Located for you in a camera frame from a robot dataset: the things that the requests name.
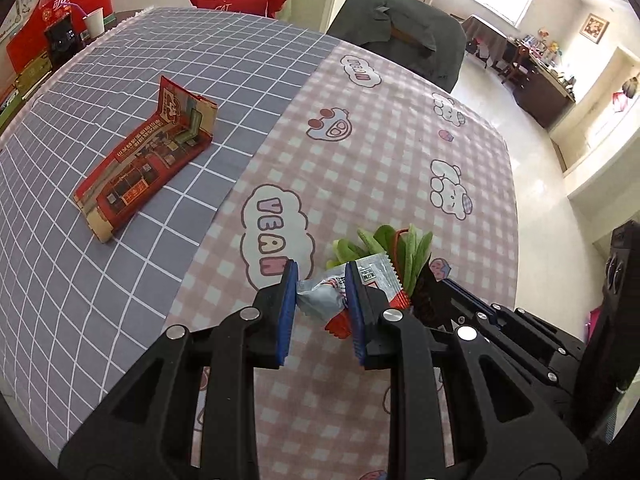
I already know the red white snack wrapper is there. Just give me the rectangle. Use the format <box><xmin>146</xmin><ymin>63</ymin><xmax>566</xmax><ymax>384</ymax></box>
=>
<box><xmin>297</xmin><ymin>252</ymin><xmax>410</xmax><ymax>340</ymax></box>

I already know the dark wooden desk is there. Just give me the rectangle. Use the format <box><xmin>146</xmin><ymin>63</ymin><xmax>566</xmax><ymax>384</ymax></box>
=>
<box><xmin>513</xmin><ymin>53</ymin><xmax>575</xmax><ymax>131</ymax></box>

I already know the checkered pink grey tablecloth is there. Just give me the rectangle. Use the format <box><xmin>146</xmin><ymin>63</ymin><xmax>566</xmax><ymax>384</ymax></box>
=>
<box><xmin>1</xmin><ymin>9</ymin><xmax>518</xmax><ymax>460</ymax></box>

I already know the wooden chair at desk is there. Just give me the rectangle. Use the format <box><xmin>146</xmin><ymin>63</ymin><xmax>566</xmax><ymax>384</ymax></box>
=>
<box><xmin>501</xmin><ymin>44</ymin><xmax>534</xmax><ymax>84</ymax></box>

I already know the chair with grey jacket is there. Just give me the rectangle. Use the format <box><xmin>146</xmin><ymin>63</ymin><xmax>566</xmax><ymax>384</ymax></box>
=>
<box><xmin>328</xmin><ymin>0</ymin><xmax>466</xmax><ymax>92</ymax></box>

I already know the round table dark cloth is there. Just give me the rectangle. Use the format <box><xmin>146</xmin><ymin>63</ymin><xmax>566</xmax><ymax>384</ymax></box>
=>
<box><xmin>461</xmin><ymin>14</ymin><xmax>508</xmax><ymax>63</ymax></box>

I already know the red printed flyer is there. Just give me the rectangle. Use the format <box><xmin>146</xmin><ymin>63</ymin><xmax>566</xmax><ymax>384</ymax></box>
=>
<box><xmin>73</xmin><ymin>76</ymin><xmax>218</xmax><ymax>243</ymax></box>

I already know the white paper cup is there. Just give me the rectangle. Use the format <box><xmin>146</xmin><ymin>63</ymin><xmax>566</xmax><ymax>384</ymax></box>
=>
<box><xmin>82</xmin><ymin>8</ymin><xmax>105</xmax><ymax>39</ymax></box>

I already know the cola bottle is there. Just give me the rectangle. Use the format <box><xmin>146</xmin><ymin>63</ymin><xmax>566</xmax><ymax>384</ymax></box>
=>
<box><xmin>37</xmin><ymin>0</ymin><xmax>72</xmax><ymax>29</ymax></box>

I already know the framed wall picture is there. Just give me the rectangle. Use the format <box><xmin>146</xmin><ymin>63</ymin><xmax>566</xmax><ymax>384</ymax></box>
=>
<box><xmin>579</xmin><ymin>13</ymin><xmax>610</xmax><ymax>44</ymax></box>

